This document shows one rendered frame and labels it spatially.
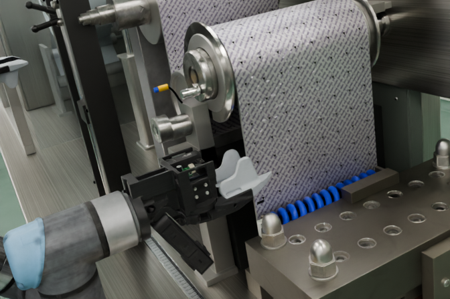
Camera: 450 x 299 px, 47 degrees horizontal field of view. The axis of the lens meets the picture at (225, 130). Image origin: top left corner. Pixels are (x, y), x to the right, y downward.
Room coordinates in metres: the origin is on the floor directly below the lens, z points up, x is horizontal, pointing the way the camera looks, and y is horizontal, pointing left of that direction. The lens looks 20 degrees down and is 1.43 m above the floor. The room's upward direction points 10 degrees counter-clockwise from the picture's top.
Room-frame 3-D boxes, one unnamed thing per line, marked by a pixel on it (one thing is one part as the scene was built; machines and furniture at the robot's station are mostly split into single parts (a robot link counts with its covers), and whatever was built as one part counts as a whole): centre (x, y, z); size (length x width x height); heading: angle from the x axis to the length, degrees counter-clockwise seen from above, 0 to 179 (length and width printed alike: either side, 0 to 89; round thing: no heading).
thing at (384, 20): (0.86, -0.26, 1.25); 0.07 x 0.04 x 0.04; 115
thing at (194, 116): (0.75, 0.06, 1.05); 0.06 x 0.05 x 0.31; 115
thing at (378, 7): (0.86, -0.26, 1.28); 0.06 x 0.05 x 0.02; 115
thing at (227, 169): (0.69, 0.00, 1.11); 0.09 x 0.03 x 0.06; 116
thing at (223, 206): (0.64, 0.02, 1.09); 0.09 x 0.05 x 0.02; 113
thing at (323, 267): (0.53, -0.09, 1.05); 0.04 x 0.04 x 0.04
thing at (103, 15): (0.93, 0.19, 1.33); 0.06 x 0.03 x 0.03; 115
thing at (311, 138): (0.73, -0.13, 1.11); 0.23 x 0.01 x 0.18; 115
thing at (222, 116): (0.73, 0.01, 1.25); 0.15 x 0.01 x 0.15; 25
